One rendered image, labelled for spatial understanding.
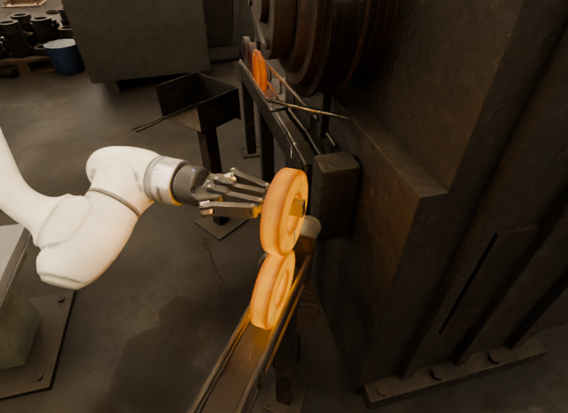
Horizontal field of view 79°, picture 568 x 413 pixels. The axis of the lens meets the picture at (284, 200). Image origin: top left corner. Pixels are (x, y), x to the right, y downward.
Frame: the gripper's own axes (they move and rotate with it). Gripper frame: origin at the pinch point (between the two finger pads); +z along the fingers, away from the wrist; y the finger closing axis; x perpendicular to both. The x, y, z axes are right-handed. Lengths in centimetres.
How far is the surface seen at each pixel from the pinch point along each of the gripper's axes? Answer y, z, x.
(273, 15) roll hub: -27.7, -11.6, 23.6
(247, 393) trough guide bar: 24.9, 2.5, -16.2
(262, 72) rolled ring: -98, -48, -14
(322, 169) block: -22.4, 0.5, -7.1
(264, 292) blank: 11.2, 0.1, -10.3
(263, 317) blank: 13.4, 0.4, -14.2
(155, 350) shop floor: 1, -55, -84
